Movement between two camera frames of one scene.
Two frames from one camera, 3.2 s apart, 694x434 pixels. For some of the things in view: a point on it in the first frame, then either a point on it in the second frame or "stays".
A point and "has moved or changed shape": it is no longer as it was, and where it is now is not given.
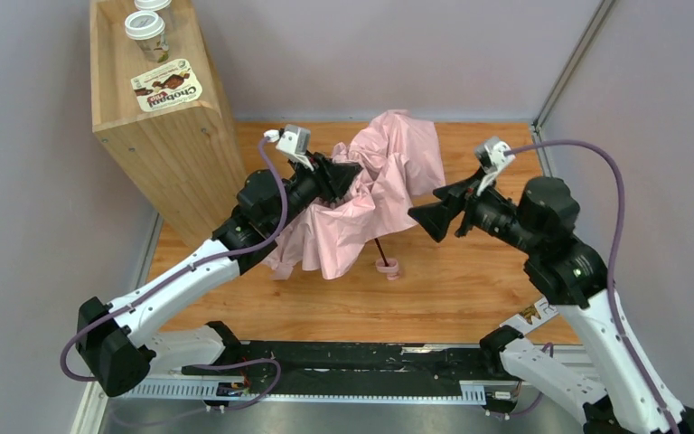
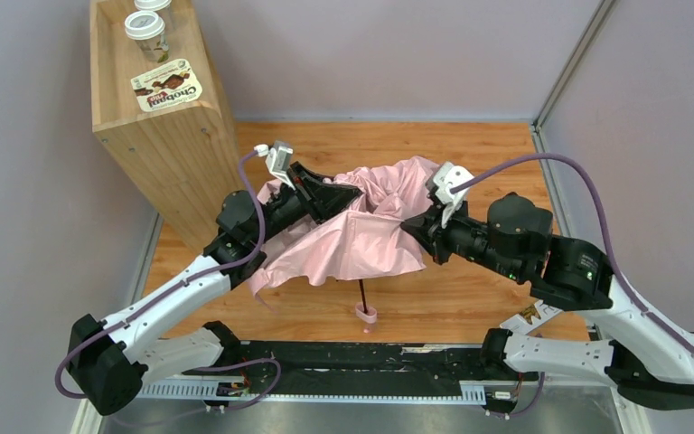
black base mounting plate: x=355 y=367 stays
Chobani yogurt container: x=166 y=85 stays
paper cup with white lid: x=147 y=29 stays
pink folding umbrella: x=398 y=158 has moved or changed shape
